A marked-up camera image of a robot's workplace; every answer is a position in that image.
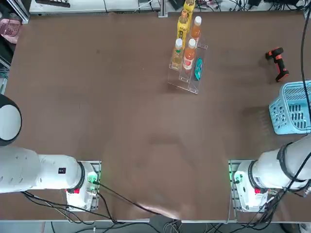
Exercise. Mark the teal potato chips packet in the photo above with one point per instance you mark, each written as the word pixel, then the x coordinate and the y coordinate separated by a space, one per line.
pixel 199 69

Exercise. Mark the orange black barcode scanner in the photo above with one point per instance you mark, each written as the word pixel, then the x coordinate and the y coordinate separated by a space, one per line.
pixel 279 63

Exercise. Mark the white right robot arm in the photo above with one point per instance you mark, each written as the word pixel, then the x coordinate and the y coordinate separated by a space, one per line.
pixel 269 167

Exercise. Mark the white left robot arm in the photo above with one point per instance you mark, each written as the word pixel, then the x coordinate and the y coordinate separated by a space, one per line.
pixel 48 172

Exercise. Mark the clear acrylic stepped shelf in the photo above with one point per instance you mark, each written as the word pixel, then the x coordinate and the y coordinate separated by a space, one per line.
pixel 194 85

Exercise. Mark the light blue plastic basket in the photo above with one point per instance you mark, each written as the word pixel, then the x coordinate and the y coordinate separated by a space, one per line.
pixel 279 126

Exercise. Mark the pink plastic basket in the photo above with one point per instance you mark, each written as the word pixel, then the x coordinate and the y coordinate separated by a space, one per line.
pixel 9 30

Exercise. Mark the amber tea bottle white cap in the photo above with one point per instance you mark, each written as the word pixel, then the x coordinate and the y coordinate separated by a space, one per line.
pixel 177 57

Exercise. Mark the orange juice bottle white cap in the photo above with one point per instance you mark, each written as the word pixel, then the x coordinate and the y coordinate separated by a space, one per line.
pixel 196 30
pixel 189 60

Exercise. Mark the yellow drink bottle orange cap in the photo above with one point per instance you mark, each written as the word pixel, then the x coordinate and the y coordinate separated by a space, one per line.
pixel 182 26
pixel 189 7

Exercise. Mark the aluminium profile post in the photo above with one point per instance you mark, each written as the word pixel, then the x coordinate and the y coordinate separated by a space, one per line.
pixel 163 9

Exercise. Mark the aluminium profile frame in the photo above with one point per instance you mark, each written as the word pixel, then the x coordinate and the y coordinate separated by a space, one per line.
pixel 20 12

